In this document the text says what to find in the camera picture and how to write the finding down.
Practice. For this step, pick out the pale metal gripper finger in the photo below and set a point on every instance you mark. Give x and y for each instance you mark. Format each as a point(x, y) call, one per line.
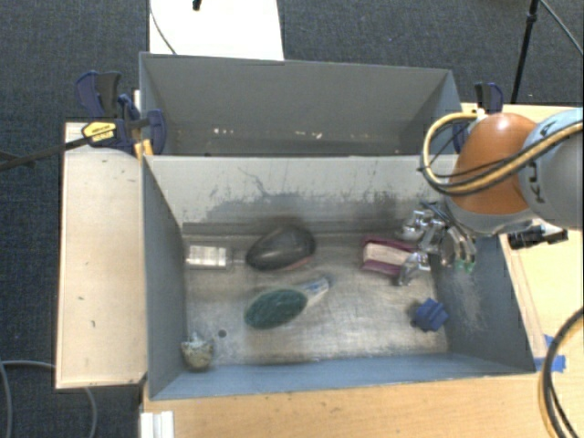
point(413, 227)
point(413, 266)

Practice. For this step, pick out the black cylinder on white bracket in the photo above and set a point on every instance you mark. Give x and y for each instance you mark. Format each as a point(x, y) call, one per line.
point(534, 236)

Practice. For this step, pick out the maroon and white box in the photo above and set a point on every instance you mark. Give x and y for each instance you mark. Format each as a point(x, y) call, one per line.
point(381, 258)

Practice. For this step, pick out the grey metal bin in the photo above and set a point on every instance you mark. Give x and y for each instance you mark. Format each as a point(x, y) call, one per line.
point(319, 317)

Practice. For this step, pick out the pale wood board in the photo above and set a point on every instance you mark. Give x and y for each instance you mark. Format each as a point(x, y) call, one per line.
point(100, 263)

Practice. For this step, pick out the blue toy block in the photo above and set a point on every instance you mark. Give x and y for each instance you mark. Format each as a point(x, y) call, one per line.
point(430, 315)

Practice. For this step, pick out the dark grey oval object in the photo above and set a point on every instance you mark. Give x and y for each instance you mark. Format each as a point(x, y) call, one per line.
point(280, 249)

